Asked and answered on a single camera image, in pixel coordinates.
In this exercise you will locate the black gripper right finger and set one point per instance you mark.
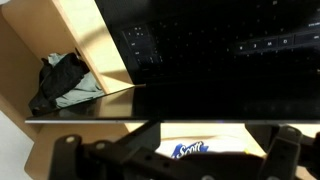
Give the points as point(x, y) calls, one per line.
point(263, 133)

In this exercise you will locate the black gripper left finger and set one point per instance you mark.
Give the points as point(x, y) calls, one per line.
point(143, 136)

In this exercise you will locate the black laptop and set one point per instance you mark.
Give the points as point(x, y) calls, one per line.
point(216, 50)

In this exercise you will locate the orange toilet paper pack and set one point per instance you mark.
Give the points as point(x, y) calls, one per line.
point(190, 150)

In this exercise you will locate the black cloth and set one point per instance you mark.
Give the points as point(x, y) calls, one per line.
point(60, 80)

